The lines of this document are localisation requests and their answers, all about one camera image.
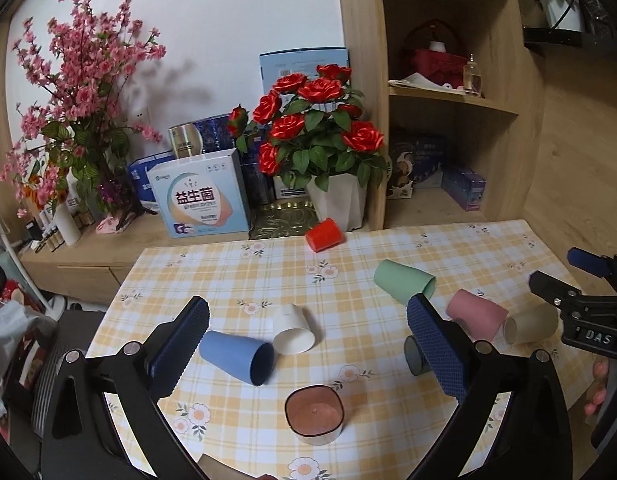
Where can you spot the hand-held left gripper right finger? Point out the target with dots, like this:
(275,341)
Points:
(438,350)

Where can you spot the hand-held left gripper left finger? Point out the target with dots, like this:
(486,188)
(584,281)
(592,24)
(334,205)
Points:
(181,347)

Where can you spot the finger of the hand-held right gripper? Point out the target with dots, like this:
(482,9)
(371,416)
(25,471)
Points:
(585,259)
(553,287)

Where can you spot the beige cup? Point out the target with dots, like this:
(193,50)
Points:
(533,321)

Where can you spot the grey cup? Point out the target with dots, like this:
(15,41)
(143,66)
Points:
(414,357)

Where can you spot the blue cup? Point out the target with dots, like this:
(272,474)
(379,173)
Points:
(228,352)

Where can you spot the pink cup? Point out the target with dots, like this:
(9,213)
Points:
(476,312)

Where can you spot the green cup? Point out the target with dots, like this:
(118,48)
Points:
(403,280)

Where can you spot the white cup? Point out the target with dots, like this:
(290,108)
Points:
(291,322)

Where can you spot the tan cup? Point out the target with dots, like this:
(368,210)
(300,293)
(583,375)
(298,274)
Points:
(228,467)

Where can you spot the brown cup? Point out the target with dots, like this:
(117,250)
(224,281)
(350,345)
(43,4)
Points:
(314,415)

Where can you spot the red cup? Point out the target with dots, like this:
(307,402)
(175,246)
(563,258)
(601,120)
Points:
(324,236)

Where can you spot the person's right hand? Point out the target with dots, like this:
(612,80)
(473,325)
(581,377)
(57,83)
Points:
(598,385)

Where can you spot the yellow checked floral tablecloth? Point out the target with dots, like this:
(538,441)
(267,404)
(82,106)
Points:
(348,310)

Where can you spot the low wooden cabinet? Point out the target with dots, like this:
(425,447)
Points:
(83,265)

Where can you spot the purple box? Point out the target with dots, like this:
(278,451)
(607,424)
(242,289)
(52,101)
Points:
(466,187)

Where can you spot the pink cloth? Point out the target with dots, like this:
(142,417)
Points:
(113,224)

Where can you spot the white and blue carton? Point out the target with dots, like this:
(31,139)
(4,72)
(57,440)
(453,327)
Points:
(198,195)

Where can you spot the green gold patterned mat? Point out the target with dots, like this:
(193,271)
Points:
(283,217)

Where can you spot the white bottle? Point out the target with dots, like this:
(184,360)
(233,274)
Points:
(67,225)

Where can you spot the clear plastic bag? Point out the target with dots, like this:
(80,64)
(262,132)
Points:
(13,330)

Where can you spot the blue and white box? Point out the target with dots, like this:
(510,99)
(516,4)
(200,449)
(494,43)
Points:
(141,170)

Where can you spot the dark blue illustrated box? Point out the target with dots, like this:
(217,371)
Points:
(418,160)

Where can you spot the steel tumbler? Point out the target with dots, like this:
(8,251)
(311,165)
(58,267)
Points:
(184,141)

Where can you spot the glass perfume bottle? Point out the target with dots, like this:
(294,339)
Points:
(472,77)

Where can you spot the dark blue patterned box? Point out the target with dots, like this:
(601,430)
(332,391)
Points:
(216,132)

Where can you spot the red basket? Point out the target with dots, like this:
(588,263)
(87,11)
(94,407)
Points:
(438,62)

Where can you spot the red rose plant white pot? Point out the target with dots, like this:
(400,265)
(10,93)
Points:
(318,125)

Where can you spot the pink blossom flower arrangement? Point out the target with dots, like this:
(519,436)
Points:
(88,85)

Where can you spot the tall light blue box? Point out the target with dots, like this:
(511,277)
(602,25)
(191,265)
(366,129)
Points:
(288,62)

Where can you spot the wooden shelf unit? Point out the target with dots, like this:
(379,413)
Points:
(361,35)

